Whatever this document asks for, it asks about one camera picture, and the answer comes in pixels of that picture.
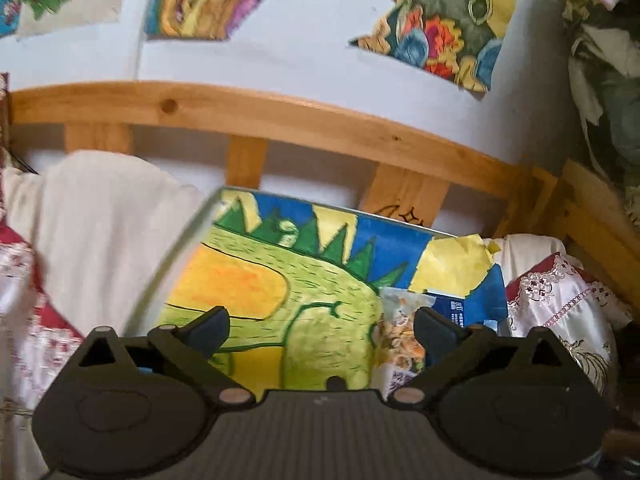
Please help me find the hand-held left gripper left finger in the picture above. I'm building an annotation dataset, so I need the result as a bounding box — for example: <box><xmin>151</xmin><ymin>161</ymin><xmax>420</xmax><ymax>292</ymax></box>
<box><xmin>75</xmin><ymin>305</ymin><xmax>256</xmax><ymax>411</ymax></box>

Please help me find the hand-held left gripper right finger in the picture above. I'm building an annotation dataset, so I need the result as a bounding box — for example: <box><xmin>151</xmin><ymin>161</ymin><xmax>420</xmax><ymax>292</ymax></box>
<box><xmin>387</xmin><ymin>306</ymin><xmax>568</xmax><ymax>408</ymax></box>

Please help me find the clear nut mix packet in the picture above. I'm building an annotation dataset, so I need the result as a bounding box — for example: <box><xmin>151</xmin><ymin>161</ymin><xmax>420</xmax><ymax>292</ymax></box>
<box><xmin>372</xmin><ymin>286</ymin><xmax>437</xmax><ymax>397</ymax></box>

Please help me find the grey metal tray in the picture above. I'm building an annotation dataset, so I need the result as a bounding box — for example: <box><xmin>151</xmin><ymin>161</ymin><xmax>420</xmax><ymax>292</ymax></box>
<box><xmin>125</xmin><ymin>186</ymin><xmax>511</xmax><ymax>396</ymax></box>

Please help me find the blue snack packet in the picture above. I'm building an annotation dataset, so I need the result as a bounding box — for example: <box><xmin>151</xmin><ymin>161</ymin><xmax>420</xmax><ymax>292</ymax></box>
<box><xmin>427</xmin><ymin>265</ymin><xmax>508</xmax><ymax>336</ymax></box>

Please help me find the crayon dinosaur drawing sheet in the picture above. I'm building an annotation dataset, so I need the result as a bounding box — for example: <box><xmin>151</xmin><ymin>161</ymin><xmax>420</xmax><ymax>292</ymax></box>
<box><xmin>159</xmin><ymin>190</ymin><xmax>508</xmax><ymax>392</ymax></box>

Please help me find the embroidered satin bedspread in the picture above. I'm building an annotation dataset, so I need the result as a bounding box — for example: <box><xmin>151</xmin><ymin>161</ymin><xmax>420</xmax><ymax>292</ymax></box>
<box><xmin>0</xmin><ymin>170</ymin><xmax>633</xmax><ymax>480</ymax></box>

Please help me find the white pillow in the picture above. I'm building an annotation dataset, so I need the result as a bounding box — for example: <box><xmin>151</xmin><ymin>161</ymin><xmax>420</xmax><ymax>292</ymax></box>
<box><xmin>2</xmin><ymin>150</ymin><xmax>223</xmax><ymax>341</ymax></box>

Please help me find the wooden bed headboard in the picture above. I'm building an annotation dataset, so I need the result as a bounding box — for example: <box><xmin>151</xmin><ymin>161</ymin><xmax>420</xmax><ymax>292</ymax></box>
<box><xmin>7</xmin><ymin>82</ymin><xmax>640</xmax><ymax>306</ymax></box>

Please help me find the floral cloth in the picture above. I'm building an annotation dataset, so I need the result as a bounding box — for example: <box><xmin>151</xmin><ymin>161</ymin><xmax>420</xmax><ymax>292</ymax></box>
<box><xmin>555</xmin><ymin>0</ymin><xmax>640</xmax><ymax>233</ymax></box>

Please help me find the dark green figure wall drawing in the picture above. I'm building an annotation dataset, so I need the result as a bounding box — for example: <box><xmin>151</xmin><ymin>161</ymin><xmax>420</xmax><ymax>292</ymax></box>
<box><xmin>349</xmin><ymin>0</ymin><xmax>519</xmax><ymax>94</ymax></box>

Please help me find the wavy striped wall drawing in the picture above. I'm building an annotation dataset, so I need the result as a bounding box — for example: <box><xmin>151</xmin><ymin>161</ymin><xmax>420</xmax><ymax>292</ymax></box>
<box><xmin>145</xmin><ymin>0</ymin><xmax>294</xmax><ymax>42</ymax></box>

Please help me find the cartoon girl wall drawing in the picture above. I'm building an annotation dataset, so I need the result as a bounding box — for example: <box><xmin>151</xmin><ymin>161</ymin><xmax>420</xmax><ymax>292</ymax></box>
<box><xmin>0</xmin><ymin>0</ymin><xmax>28</xmax><ymax>38</ymax></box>

